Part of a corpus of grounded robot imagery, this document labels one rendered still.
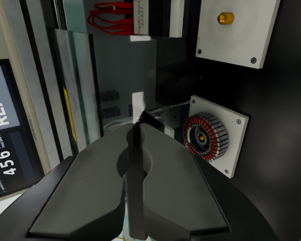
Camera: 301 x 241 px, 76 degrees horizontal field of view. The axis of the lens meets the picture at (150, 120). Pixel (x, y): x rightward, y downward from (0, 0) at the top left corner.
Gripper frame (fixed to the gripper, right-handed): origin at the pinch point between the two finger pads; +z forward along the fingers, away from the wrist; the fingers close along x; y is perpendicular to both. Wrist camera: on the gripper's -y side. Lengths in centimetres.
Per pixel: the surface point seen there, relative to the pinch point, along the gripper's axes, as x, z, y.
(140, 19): 0.1, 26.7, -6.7
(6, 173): -25.7, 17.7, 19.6
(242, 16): 17.2, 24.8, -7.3
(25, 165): -22.9, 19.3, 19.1
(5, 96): -22.3, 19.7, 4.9
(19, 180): -24.5, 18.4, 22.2
